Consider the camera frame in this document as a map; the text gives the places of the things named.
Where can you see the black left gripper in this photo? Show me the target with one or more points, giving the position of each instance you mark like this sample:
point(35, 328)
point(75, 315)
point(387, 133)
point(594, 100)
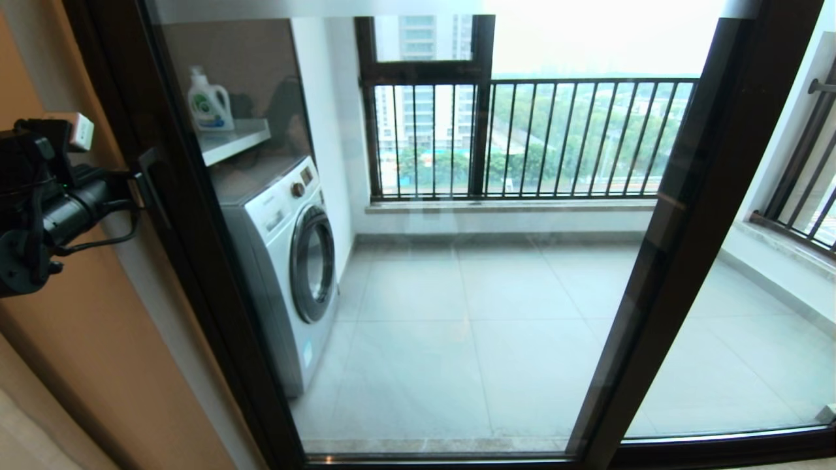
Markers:
point(78, 209)

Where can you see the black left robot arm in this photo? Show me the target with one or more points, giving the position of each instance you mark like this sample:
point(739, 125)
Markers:
point(19, 267)

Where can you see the white detergent bottle green label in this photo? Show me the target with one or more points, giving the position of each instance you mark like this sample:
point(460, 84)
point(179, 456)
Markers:
point(209, 108)

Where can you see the white front-load washing machine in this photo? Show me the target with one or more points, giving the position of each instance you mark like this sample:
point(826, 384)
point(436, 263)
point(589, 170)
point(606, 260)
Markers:
point(281, 261)

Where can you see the long grey stone sill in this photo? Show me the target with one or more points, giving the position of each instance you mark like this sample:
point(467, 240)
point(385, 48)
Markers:
point(509, 206)

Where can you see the long black balcony railing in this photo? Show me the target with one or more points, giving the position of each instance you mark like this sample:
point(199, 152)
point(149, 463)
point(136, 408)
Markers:
point(588, 81)

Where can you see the dark framed fixed glass panel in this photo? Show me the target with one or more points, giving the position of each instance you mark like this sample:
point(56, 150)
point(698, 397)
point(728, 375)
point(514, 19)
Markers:
point(751, 365)

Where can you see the short grey stone sill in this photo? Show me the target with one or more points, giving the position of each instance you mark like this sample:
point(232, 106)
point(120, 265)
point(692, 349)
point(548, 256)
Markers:
point(784, 251)

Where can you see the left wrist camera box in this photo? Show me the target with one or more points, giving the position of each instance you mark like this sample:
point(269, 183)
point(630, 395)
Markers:
point(80, 130)

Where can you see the white wall shelf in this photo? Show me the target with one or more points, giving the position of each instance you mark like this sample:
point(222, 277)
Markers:
point(234, 140)

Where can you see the dark balcony window frame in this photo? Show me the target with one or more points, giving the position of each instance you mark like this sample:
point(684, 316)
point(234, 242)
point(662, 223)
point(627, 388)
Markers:
point(482, 130)

